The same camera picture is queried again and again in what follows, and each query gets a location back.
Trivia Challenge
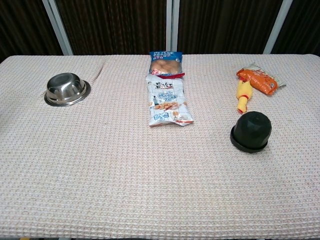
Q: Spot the white peanut snack bag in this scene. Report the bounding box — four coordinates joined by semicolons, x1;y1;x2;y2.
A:
145;73;195;128

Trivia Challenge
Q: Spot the grey metal partition post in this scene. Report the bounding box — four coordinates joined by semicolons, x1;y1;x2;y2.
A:
165;0;180;55
41;0;74;56
262;0;293;55

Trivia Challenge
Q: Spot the blue snack bag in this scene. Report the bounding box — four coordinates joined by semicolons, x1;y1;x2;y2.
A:
148;50;186;80

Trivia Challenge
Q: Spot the black round puck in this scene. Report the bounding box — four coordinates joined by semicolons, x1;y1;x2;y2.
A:
230;124;270;154

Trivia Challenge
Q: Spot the stainless steel bowl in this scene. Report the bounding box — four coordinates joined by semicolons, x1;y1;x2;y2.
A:
44;72;91;107

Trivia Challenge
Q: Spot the black upturned bowl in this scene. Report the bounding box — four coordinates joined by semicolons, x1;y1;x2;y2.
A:
233;110;273;149

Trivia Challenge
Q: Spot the beige waffle tablecloth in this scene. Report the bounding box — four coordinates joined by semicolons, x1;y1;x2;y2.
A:
0;53;320;240

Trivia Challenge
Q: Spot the dark brown partition panel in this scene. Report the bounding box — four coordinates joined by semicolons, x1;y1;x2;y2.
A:
271;0;320;57
54;0;168;56
0;0;63;63
177;0;283;55

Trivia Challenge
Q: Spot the yellow rubber chicken toy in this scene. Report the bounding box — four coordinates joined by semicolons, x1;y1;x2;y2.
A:
235;79;254;115

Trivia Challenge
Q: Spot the orange snack bag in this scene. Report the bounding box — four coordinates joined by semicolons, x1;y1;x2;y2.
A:
235;62;287;97

